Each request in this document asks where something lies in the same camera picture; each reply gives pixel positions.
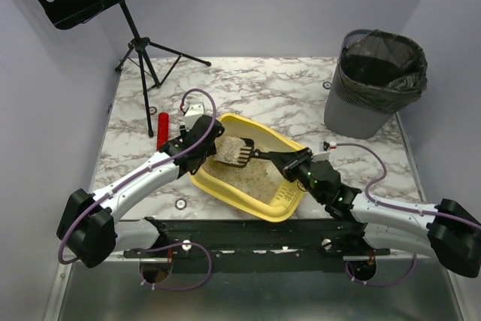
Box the yellow plastic litter box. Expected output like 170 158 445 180
190 113 304 223

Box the black slotted litter scoop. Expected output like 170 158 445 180
213 136 279 168

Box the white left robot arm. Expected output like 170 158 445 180
56 115 225 268

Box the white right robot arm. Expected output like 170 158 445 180
265 148 480 278

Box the beige cat litter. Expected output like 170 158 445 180
202 136 284 203

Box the round marker front left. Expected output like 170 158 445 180
175 198 186 210

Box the red cylinder tool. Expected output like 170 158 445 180
156 112 170 150

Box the grey ribbed trash can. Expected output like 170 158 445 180
324 29 392 140

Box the black trash bag liner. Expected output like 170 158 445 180
337 29 428 114

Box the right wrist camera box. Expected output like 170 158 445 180
312 141 337 162

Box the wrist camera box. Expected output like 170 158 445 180
312 141 337 162
184 102 205 128

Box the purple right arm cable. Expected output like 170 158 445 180
334 142 481 230

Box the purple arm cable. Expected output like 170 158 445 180
59 89 217 265
334 142 481 230

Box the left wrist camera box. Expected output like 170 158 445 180
184 102 205 128

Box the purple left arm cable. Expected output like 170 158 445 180
59 89 217 265

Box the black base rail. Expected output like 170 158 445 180
123 219 374 273

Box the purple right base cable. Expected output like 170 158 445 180
344 253 418 287

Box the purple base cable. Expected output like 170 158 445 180
344 253 418 287
141 241 213 292

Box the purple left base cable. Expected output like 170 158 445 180
141 241 213 292

